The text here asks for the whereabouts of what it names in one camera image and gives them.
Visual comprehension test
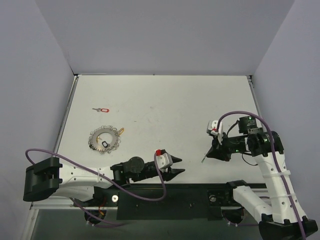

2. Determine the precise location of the silver metal keyring disc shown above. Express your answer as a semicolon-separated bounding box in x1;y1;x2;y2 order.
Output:
88;125;121;154

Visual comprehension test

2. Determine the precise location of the key with yellow tag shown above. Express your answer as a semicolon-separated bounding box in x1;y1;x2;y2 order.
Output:
118;127;125;136

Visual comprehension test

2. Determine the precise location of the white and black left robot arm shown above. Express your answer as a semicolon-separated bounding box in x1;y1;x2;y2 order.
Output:
23;149;185;206

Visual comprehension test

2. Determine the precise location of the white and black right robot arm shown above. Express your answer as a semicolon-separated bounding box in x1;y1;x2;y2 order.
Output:
206;115;318;240

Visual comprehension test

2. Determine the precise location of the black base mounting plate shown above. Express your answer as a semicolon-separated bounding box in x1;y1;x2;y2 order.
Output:
72;182;253;222

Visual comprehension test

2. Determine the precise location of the key with red tag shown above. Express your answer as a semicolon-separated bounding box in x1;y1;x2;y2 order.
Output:
92;108;110;113

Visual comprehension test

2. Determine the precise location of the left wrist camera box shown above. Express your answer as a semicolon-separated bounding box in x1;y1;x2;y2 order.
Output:
155;149;173;171

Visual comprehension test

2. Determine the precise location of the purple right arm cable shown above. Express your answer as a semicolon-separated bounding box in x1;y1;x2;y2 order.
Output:
216;110;308;240

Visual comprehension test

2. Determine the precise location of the aluminium frame rail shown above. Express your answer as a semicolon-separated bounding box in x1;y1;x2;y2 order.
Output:
30;196;77;210

